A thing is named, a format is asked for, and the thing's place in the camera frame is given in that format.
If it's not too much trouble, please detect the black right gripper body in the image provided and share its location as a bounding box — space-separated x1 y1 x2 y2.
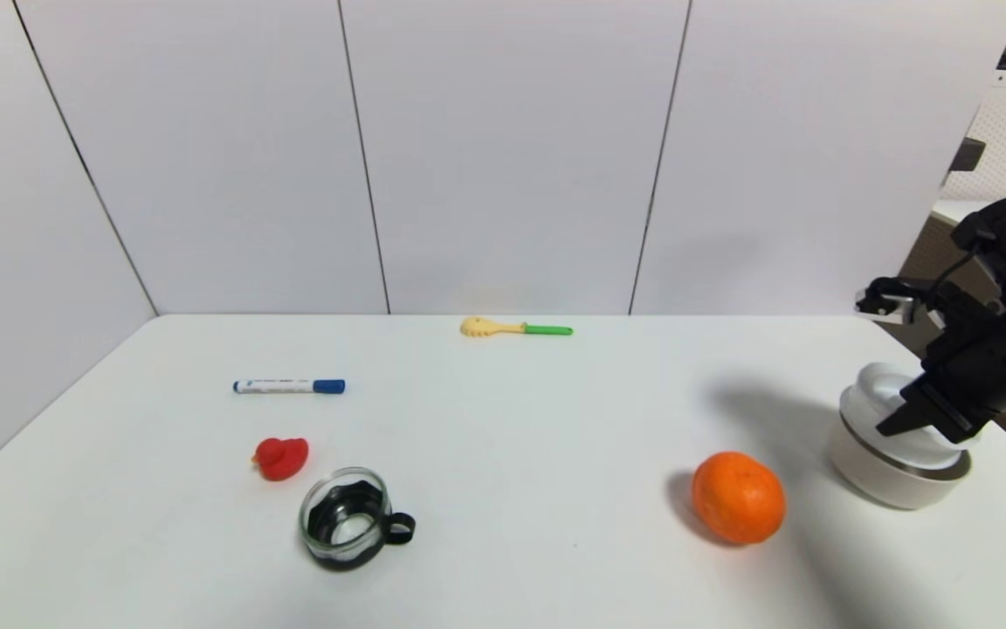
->
899 328 1006 445

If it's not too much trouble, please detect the white round lid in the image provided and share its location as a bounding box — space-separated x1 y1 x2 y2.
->
839 363 977 473

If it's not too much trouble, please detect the beige round bowl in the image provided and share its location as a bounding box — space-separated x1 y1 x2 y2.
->
827 411 974 511

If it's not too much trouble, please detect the orange mandarin fruit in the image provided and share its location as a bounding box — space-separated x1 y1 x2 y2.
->
690 451 787 547

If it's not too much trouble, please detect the white desk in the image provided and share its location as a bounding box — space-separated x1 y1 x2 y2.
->
931 199 1006 232

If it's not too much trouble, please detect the glass cup with black sleeve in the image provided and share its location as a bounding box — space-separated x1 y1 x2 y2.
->
298 467 417 573

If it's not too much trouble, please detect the blue capped white marker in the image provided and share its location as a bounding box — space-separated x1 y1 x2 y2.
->
233 377 347 395

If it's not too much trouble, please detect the red rubber duck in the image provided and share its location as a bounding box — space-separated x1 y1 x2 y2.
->
251 437 310 482

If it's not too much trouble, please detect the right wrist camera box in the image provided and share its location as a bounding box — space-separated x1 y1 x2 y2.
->
855 277 934 326

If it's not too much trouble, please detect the small black wall box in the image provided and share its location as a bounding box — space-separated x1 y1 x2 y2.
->
948 138 987 173

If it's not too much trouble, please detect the yellow pasta spoon green handle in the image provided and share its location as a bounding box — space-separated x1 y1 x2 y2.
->
459 315 575 340

